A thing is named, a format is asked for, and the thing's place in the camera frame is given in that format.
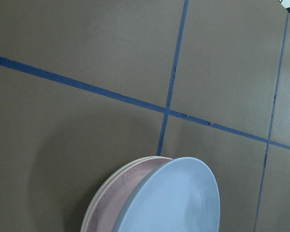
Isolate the blue plate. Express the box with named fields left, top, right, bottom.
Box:
left=112, top=157, right=220, bottom=232

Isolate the pink plate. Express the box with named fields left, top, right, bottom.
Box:
left=83, top=157, right=174, bottom=232

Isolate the cream plate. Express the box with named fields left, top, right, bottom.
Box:
left=80, top=156, right=160, bottom=232

